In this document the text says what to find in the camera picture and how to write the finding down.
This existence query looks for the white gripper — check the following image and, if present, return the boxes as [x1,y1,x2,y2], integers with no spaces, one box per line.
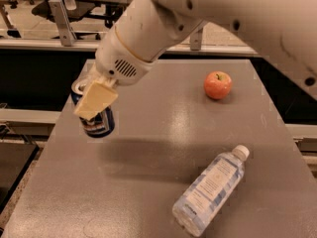
[74,33,154,120]

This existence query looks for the metal rail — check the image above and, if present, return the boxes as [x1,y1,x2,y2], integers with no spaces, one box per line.
[0,39,260,58]

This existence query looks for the blue pepsi can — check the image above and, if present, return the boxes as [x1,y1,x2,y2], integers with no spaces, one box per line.
[70,78,115,138]

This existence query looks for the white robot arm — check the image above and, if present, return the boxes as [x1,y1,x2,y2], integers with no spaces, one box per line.
[74,0,317,119]

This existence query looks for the red apple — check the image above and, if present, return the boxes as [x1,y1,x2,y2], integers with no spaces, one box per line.
[204,71,232,100]

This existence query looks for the grey metal bracket left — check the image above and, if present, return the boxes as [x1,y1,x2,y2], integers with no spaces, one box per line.
[49,0,75,47]

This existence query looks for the grey metal bracket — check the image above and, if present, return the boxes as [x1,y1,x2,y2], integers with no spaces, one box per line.
[189,28,203,51]
[49,0,75,47]

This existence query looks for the black office chair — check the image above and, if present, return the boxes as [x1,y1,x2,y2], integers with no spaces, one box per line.
[31,0,133,41]

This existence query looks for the clear plastic water bottle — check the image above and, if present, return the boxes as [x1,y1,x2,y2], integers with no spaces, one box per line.
[172,145,250,237]

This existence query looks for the grey metal bracket middle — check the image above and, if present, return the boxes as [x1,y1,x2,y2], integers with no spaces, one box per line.
[189,28,203,51]

